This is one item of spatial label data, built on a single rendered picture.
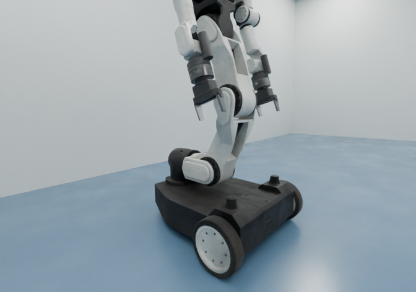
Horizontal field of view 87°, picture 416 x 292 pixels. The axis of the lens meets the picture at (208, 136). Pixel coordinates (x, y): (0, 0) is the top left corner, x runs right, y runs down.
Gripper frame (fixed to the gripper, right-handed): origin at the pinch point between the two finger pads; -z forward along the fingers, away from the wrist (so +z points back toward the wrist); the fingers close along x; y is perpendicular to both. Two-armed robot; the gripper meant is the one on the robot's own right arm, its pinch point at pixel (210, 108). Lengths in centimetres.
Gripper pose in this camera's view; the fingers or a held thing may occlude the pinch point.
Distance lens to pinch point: 80.9
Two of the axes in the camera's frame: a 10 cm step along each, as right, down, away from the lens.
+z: -2.5, -9.6, 0.8
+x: 7.4, -2.4, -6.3
